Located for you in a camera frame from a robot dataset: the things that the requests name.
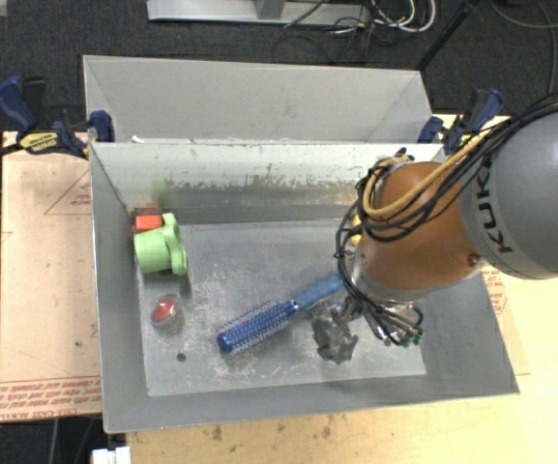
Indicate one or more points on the dark grey crumpled object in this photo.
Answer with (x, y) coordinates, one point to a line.
(332, 339)

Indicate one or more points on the blue round hairbrush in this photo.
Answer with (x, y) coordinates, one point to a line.
(259, 326)

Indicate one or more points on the grey metal bin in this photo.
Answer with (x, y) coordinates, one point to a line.
(259, 186)

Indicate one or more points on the red thing in clear cup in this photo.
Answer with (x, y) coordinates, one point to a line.
(165, 313)

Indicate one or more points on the light green plastic cup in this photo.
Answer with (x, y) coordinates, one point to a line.
(155, 252)

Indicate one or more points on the orange-red block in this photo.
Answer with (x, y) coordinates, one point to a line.
(147, 222)

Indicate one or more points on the brown cardboard board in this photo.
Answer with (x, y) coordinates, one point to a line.
(46, 269)

